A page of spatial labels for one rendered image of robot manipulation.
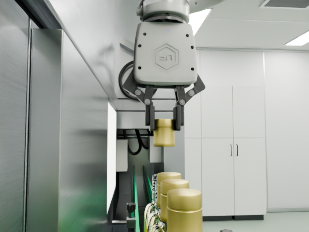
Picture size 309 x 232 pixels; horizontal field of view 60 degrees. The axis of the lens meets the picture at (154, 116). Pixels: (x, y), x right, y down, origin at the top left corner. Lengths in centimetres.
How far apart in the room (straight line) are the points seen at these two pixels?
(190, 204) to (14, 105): 17
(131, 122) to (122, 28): 50
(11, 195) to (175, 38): 31
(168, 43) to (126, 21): 111
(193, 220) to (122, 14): 137
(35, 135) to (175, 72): 23
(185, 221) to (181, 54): 26
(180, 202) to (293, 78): 533
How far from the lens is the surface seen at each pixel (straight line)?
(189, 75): 42
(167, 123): 42
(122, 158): 154
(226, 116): 443
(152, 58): 42
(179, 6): 45
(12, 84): 25
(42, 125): 27
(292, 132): 543
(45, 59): 28
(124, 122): 141
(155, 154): 152
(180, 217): 26
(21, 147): 27
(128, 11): 155
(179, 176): 37
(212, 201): 447
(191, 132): 426
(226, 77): 500
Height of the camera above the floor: 139
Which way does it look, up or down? 4 degrees up
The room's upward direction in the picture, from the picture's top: straight up
